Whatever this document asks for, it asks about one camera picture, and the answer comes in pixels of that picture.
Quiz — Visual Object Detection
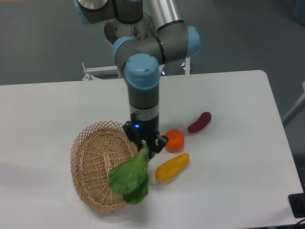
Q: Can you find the white frame at right edge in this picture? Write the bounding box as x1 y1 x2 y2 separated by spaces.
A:
282 82 305 128

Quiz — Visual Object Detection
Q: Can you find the woven wicker basket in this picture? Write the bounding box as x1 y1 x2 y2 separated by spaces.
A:
71 121 138 212

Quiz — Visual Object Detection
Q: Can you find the black device at table edge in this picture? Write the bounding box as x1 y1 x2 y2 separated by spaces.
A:
288 193 305 219

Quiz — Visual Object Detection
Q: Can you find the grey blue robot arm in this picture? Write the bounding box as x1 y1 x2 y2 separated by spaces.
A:
74 0 201 157

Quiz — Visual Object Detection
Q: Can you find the purple sweet potato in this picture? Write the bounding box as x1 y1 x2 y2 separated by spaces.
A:
187 112 212 134

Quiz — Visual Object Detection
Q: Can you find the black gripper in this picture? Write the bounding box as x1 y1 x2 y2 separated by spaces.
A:
122 114 169 159

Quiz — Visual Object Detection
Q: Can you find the yellow pepper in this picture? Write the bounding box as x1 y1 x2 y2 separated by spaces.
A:
155 153 190 182

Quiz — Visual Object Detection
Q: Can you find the orange mandarin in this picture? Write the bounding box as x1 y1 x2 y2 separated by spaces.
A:
165 129 184 152

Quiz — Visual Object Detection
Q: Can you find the green bok choy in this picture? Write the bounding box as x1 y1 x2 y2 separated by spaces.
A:
108 145 150 205

